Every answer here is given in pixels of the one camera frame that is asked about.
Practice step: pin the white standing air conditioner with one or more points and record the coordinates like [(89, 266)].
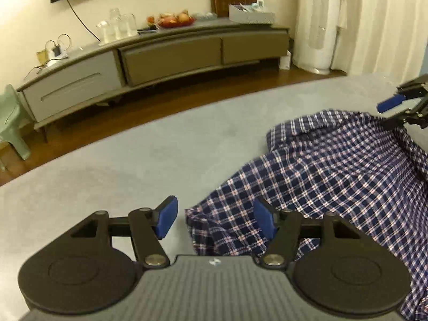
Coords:
[(317, 23)]

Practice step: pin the clear glass jar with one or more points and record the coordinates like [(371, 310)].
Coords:
[(115, 23), (127, 25), (104, 32)]

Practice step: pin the pale green plastic chair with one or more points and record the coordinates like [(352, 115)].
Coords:
[(13, 123)]

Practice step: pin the red fruit bowl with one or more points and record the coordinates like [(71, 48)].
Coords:
[(175, 20)]

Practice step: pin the small white box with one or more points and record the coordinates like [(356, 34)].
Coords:
[(285, 61)]

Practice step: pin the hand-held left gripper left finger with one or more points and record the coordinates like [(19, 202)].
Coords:
[(165, 217)]

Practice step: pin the white curtain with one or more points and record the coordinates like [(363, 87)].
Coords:
[(384, 23)]

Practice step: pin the white power strip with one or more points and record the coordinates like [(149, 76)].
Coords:
[(57, 53)]

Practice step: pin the grey brown TV cabinet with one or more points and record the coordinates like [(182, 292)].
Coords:
[(167, 57)]

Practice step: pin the black tray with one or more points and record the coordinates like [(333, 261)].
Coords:
[(147, 29)]

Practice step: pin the white storage box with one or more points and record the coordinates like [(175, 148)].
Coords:
[(250, 15)]

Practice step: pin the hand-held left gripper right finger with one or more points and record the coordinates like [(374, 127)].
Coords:
[(264, 219)]

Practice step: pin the blue plaid shirt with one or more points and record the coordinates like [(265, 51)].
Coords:
[(317, 174)]

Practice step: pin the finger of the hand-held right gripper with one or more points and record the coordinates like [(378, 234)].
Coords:
[(413, 117), (389, 103)]

